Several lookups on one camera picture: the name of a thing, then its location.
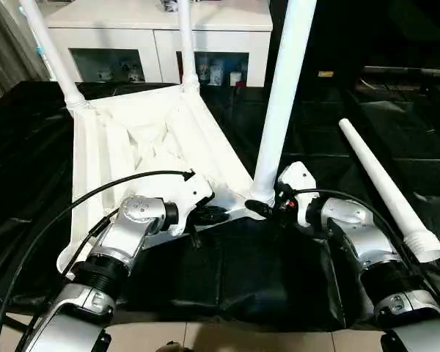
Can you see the white plastic table top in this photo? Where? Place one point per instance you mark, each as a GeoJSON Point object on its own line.
{"type": "Point", "coordinates": [147, 132]}

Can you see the white plastic table leg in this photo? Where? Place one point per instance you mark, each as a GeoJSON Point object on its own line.
{"type": "Point", "coordinates": [55, 51]}
{"type": "Point", "coordinates": [282, 88]}
{"type": "Point", "coordinates": [385, 183]}
{"type": "Point", "coordinates": [188, 44]}

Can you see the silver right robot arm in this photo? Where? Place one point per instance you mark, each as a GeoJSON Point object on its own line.
{"type": "Point", "coordinates": [367, 242]}

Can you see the black plastic mat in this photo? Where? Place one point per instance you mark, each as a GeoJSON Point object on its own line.
{"type": "Point", "coordinates": [264, 271]}

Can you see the small yellow label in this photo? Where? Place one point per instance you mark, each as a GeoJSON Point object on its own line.
{"type": "Point", "coordinates": [325, 74]}

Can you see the grey crumpled object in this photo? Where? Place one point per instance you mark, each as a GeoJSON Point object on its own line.
{"type": "Point", "coordinates": [171, 4]}

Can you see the white glass-door cabinet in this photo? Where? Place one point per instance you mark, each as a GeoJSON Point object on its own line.
{"type": "Point", "coordinates": [117, 18]}

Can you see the grey curtain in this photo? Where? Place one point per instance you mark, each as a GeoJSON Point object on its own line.
{"type": "Point", "coordinates": [7, 44]}

